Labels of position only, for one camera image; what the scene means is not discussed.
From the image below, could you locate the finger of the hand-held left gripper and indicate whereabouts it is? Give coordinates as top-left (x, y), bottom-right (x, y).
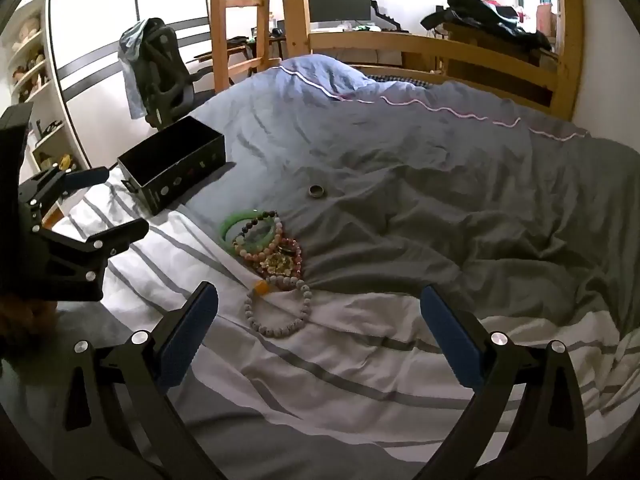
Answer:
top-left (19, 165), bottom-right (110, 222)
top-left (30, 217), bottom-right (149, 303)

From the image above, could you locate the black office chair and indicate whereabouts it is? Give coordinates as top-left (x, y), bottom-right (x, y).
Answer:
top-left (142, 17), bottom-right (210, 130)

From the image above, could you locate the checkered cloth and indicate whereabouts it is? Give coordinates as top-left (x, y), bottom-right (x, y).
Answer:
top-left (366, 72), bottom-right (437, 89)

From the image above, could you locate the black computer monitor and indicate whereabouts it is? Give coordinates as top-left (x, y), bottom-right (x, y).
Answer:
top-left (307, 0), bottom-right (372, 24)

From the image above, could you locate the pink bead bracelet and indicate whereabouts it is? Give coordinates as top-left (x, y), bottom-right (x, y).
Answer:
top-left (244, 220), bottom-right (304, 278)

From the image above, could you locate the green jade bangle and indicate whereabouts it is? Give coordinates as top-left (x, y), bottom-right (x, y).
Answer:
top-left (222, 208), bottom-right (282, 256)

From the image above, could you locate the light blue garment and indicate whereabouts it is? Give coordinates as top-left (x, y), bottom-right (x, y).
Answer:
top-left (118, 19), bottom-right (162, 120)

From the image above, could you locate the wooden desk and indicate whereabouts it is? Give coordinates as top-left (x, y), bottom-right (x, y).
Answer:
top-left (192, 36), bottom-right (262, 82)

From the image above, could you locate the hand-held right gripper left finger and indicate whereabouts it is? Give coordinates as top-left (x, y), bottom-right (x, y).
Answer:
top-left (47, 281), bottom-right (226, 480)

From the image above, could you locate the white shelf unit with toys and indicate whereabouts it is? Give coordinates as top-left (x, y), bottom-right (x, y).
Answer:
top-left (0, 0), bottom-right (92, 201)

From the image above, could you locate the grey blue duvet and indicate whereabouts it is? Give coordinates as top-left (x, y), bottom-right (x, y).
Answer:
top-left (165, 54), bottom-right (640, 333)

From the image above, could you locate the person's left hand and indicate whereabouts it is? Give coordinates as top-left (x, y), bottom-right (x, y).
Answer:
top-left (0, 296), bottom-right (57, 356)

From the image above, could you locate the grey bead bracelet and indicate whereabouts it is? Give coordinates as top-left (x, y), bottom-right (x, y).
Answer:
top-left (243, 278), bottom-right (314, 339)

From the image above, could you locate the wooden cabinet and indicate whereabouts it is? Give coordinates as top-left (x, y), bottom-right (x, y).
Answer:
top-left (442, 22), bottom-right (560, 107)

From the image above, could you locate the gold charm bracelet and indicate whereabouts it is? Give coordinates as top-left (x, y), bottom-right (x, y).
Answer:
top-left (260, 252), bottom-right (297, 277)

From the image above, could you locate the pile of black clothes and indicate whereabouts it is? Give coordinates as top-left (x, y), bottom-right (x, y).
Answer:
top-left (420, 0), bottom-right (554, 52)

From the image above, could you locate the wooden bed frame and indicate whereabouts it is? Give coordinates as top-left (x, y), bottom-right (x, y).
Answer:
top-left (277, 0), bottom-right (587, 122)

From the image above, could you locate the black cardboard box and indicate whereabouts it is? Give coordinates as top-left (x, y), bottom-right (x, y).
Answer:
top-left (116, 115), bottom-right (226, 215)

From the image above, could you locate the wooden ladder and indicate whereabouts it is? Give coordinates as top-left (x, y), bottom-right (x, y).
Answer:
top-left (210, 0), bottom-right (281, 95)

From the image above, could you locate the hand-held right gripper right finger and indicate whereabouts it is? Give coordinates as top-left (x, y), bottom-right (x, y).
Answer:
top-left (415, 284), bottom-right (588, 480)

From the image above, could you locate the dark mixed bead bracelet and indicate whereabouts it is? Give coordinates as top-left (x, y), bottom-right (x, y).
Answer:
top-left (233, 210), bottom-right (282, 247)

